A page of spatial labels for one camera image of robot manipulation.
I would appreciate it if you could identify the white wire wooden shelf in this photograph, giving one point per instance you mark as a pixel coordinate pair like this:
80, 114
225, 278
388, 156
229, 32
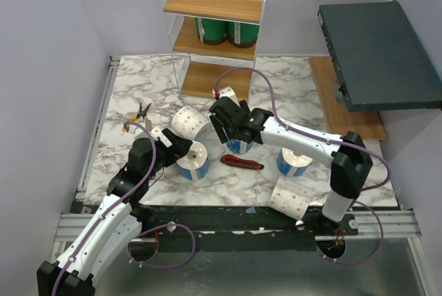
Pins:
199, 68

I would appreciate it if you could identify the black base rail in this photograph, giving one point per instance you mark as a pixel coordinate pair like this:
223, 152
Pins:
177, 229

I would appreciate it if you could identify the pink dotted roll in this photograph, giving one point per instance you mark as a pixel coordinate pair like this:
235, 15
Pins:
191, 124
290, 198

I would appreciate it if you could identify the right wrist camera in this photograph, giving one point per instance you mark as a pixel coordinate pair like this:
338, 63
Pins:
226, 92

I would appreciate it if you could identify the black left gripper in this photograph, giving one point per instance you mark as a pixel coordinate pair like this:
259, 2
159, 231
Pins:
179, 148

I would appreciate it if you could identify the dark green metal box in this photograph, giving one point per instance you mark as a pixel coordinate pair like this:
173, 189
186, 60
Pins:
379, 59

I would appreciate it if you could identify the red black utility knife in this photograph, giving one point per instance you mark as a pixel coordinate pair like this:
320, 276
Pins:
237, 162

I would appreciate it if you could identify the wooden board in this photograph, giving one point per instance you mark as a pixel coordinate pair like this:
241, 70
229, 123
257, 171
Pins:
340, 118

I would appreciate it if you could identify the blue paper roll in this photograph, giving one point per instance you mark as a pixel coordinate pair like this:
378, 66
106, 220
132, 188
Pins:
238, 147

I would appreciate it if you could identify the green roll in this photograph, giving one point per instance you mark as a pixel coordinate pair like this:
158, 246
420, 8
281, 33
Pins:
242, 35
211, 32

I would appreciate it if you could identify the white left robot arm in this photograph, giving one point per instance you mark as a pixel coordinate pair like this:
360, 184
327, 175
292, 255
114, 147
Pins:
118, 219

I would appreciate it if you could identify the yellow handled pliers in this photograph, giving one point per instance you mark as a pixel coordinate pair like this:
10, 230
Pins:
140, 117

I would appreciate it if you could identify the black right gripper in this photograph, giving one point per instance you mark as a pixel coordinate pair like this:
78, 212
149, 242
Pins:
222, 123

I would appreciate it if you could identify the green roll back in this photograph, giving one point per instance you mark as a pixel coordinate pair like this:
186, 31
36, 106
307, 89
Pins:
211, 32

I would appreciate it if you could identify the pink dotted roll centre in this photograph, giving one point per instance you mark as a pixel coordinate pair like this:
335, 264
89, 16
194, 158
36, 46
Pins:
191, 124

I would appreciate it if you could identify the pink dotted roll front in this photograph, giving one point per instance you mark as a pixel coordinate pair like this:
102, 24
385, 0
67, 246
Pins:
290, 198

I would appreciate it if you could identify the green roll front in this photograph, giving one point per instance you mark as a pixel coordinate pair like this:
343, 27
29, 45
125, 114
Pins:
242, 35

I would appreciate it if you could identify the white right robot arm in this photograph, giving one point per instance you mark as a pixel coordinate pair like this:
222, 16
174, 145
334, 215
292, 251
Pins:
346, 157

